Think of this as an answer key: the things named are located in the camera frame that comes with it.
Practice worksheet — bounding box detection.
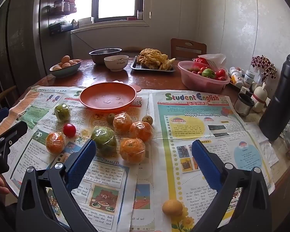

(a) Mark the orange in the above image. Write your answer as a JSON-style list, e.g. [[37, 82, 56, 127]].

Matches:
[[129, 121, 154, 142], [120, 138, 146, 163], [45, 132, 65, 154], [113, 112, 132, 135]]

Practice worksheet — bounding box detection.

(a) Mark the round yellow-brown fruit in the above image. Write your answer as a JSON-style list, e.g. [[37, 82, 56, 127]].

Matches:
[[162, 199, 183, 216]]

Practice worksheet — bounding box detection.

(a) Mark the red cherry tomato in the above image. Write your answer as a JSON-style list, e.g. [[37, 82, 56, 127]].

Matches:
[[63, 123, 76, 138]]

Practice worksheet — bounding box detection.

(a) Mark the small green fruit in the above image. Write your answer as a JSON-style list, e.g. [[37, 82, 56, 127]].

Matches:
[[54, 104, 71, 122]]

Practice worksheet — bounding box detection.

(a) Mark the large green fruit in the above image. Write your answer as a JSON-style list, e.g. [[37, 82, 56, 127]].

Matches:
[[91, 125, 117, 157]]

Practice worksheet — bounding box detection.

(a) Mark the orange front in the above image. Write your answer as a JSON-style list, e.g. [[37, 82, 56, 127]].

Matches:
[[120, 138, 146, 163]]

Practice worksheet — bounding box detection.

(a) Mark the wooden chair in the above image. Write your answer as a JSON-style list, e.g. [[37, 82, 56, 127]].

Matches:
[[171, 38, 207, 60], [0, 85, 18, 113]]

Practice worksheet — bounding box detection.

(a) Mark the left newspaper sheet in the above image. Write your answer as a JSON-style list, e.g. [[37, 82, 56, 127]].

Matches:
[[0, 86, 152, 231]]

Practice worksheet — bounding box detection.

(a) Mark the small metal cup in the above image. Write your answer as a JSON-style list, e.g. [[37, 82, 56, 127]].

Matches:
[[234, 93, 255, 116]]

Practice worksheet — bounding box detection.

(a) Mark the grey refrigerator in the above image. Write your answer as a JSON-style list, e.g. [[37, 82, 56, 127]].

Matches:
[[0, 0, 73, 108]]

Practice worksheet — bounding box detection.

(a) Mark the Student English newspaper sheet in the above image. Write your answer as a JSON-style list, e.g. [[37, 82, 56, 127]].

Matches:
[[131, 90, 275, 231]]

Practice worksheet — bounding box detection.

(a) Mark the bowl of eggs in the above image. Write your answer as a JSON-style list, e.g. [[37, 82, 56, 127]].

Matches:
[[49, 55, 82, 78]]

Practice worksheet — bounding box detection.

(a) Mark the white rabbit figurine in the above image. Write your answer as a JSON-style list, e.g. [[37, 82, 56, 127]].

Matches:
[[251, 82, 268, 113]]

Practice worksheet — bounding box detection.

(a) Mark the black thermos bottle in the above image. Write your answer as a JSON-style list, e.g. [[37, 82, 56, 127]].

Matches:
[[259, 54, 290, 141]]

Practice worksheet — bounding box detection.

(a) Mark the orange plastic plate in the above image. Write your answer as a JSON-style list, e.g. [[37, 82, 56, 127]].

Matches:
[[79, 81, 141, 112]]

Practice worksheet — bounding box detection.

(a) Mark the pink plastic basin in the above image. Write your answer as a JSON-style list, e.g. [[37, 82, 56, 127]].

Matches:
[[177, 61, 230, 94]]

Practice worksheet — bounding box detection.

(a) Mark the white medicine bottle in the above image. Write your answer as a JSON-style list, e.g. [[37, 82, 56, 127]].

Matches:
[[244, 70, 255, 89]]

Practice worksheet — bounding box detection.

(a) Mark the green fruit in basin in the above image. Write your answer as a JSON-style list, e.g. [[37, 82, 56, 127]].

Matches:
[[202, 68, 216, 79]]

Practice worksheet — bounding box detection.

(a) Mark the stainless steel bowl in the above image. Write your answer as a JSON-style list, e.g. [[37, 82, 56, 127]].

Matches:
[[89, 48, 122, 65]]

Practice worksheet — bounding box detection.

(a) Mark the white ceramic bowl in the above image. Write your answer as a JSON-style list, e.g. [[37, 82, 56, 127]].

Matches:
[[104, 55, 129, 72]]

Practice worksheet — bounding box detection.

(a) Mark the white plastic bag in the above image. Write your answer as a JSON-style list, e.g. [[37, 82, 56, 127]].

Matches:
[[199, 53, 226, 71]]

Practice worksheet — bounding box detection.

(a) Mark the pile of fried food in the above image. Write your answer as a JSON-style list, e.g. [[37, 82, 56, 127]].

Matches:
[[137, 48, 176, 71]]

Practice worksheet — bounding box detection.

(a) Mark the window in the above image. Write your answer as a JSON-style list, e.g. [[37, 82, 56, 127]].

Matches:
[[91, 0, 144, 23]]

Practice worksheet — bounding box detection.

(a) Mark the wall shelf with items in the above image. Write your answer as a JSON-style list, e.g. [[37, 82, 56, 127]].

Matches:
[[48, 0, 79, 36]]

